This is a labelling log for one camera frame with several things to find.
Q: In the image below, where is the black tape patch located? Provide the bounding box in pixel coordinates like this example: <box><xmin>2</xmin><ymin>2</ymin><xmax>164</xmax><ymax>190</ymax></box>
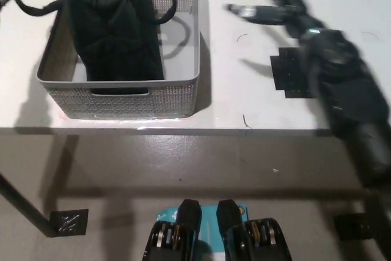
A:
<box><xmin>269</xmin><ymin>46</ymin><xmax>316</xmax><ymax>100</ymax></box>

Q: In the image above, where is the dark metal table leg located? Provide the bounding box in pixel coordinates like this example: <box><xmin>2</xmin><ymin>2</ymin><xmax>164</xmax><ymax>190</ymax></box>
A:
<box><xmin>0</xmin><ymin>171</ymin><xmax>54</xmax><ymax>239</ymax></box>

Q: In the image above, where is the grey perforated plastic basket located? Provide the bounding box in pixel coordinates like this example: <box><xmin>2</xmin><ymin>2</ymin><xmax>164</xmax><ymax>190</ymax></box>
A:
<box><xmin>36</xmin><ymin>0</ymin><xmax>202</xmax><ymax>120</ymax></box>

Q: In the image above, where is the black fabric lunch bag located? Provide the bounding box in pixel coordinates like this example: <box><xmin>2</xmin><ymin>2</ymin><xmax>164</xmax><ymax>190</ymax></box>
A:
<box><xmin>10</xmin><ymin>0</ymin><xmax>191</xmax><ymax>95</ymax></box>

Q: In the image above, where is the black teal robot torso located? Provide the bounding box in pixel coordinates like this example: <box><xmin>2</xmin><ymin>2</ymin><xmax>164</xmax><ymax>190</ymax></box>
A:
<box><xmin>143</xmin><ymin>199</ymin><xmax>291</xmax><ymax>261</ymax></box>

